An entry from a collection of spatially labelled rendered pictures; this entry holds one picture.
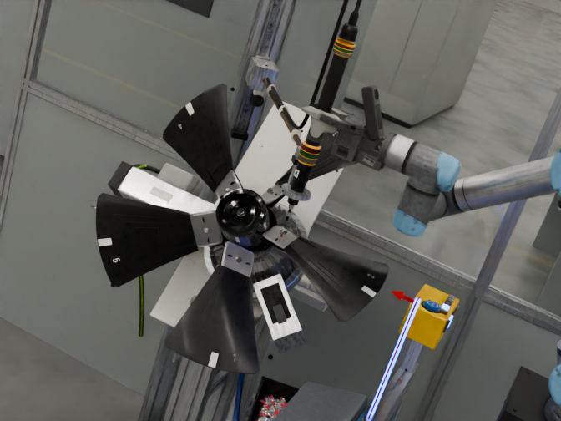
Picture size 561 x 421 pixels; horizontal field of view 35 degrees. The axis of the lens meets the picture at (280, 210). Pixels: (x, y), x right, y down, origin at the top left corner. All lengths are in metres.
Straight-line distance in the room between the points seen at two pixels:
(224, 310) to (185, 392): 0.49
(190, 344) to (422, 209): 0.59
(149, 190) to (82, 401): 1.25
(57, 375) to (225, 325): 1.52
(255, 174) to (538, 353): 1.02
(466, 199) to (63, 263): 1.79
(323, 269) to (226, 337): 0.27
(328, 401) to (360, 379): 1.52
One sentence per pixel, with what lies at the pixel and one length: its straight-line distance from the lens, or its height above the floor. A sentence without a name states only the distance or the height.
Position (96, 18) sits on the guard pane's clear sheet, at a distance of 3.10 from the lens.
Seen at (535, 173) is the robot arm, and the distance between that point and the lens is 1.94.
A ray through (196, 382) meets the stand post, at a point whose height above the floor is 0.65.
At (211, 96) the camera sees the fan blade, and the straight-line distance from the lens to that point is 2.23.
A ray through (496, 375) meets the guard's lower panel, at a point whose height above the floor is 0.75.
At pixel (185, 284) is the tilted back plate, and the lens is 2.33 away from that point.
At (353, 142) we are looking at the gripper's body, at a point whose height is 1.48.
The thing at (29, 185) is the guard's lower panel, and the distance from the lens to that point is 3.37.
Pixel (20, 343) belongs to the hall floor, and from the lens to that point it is 3.61.
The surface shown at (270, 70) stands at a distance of 2.54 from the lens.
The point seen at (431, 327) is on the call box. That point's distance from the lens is 2.28.
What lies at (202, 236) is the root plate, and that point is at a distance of 2.14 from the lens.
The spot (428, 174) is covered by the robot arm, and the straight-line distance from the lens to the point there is 1.90.
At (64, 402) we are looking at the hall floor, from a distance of 3.36.
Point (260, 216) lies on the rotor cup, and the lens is 2.05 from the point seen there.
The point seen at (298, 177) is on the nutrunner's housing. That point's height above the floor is 1.34.
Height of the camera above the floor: 2.02
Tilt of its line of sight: 22 degrees down
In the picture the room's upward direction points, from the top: 18 degrees clockwise
